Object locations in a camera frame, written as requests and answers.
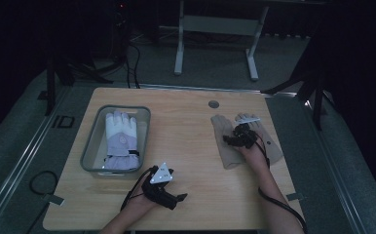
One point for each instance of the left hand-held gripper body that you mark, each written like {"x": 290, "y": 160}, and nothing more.
{"x": 158, "y": 191}

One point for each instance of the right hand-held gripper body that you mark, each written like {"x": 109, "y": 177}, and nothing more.
{"x": 244, "y": 135}

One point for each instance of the plain beige knit glove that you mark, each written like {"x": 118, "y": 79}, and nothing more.
{"x": 221, "y": 130}

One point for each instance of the purple white ski glove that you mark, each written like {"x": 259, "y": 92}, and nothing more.
{"x": 121, "y": 143}

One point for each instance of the clear plastic bin grey rim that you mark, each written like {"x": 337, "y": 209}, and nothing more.
{"x": 95, "y": 143}

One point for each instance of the person's right hand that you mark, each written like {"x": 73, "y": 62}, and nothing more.
{"x": 254, "y": 156}

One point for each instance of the person's left hand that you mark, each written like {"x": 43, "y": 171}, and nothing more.
{"x": 137, "y": 203}

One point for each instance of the beige knit glove with button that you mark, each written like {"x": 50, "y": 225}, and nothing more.
{"x": 273, "y": 149}

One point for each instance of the grey table grommet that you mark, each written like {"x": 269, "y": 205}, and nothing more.
{"x": 213, "y": 104}

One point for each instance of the black tripod stand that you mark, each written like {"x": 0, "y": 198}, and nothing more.
{"x": 50, "y": 84}
{"x": 317, "y": 104}

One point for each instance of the grey tape piece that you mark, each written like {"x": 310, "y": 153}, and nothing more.
{"x": 54, "y": 199}
{"x": 294, "y": 196}

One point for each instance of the black equipment tower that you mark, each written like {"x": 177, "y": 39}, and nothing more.
{"x": 121, "y": 19}

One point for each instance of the metal floor rail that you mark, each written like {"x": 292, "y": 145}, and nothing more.
{"x": 208, "y": 88}
{"x": 25, "y": 156}
{"x": 330, "y": 162}

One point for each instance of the white metal desk frame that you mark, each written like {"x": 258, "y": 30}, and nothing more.
{"x": 221, "y": 25}

